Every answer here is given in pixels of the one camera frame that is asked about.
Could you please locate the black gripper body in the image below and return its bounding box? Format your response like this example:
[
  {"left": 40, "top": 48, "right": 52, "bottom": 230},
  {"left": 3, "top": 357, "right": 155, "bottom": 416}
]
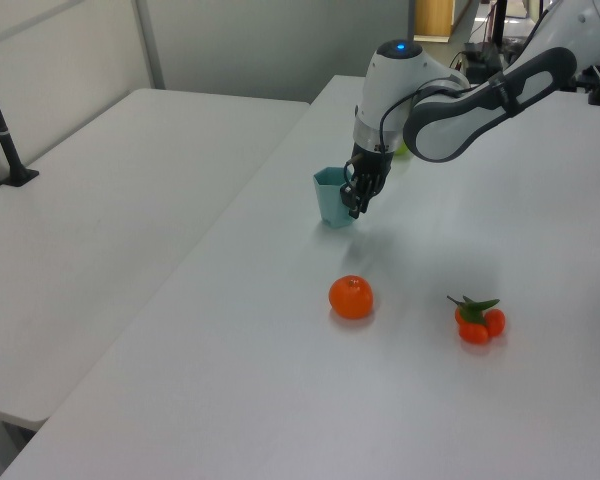
[{"left": 348, "top": 142, "right": 394, "bottom": 175}]

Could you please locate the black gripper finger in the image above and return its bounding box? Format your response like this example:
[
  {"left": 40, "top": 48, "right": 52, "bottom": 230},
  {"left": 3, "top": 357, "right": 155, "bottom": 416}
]
[
  {"left": 339, "top": 172, "right": 372, "bottom": 221},
  {"left": 367, "top": 169, "right": 389, "bottom": 202}
]

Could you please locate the light blue hexagonal mug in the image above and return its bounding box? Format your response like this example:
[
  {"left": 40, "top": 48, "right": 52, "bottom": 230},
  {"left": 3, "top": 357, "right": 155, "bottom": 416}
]
[{"left": 313, "top": 166, "right": 356, "bottom": 230}]

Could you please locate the orange mandarin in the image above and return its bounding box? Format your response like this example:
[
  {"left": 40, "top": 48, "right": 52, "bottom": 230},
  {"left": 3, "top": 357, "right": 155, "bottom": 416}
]
[{"left": 328, "top": 274, "right": 375, "bottom": 320}]

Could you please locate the dark background equipment clutter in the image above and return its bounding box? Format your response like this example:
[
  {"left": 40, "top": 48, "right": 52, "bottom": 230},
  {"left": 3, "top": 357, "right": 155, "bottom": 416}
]
[{"left": 452, "top": 39, "right": 531, "bottom": 84}]

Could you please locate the small oranges cluster with leaves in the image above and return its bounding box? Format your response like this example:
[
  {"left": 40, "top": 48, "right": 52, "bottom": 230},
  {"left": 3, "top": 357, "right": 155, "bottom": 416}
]
[{"left": 446, "top": 294, "right": 507, "bottom": 345}]

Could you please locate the black background pole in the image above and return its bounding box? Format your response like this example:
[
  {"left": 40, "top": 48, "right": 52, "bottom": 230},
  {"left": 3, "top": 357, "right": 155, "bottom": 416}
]
[{"left": 489, "top": 0, "right": 509, "bottom": 49}]

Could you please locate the white side table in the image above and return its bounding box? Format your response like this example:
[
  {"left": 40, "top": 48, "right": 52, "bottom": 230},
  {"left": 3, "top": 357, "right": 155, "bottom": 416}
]
[{"left": 0, "top": 88, "right": 311, "bottom": 434}]

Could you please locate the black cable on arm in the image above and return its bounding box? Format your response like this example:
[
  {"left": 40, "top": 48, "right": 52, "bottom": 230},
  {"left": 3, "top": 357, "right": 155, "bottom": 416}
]
[{"left": 378, "top": 82, "right": 486, "bottom": 151}]

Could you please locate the grey partition corner post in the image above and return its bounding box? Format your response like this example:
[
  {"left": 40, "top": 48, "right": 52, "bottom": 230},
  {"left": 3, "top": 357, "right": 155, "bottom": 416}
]
[{"left": 132, "top": 0, "right": 167, "bottom": 92}]

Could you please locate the black camera pole with base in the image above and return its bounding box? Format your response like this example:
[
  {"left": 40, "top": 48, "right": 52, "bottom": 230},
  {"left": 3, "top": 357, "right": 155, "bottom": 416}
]
[{"left": 0, "top": 49, "right": 40, "bottom": 189}]

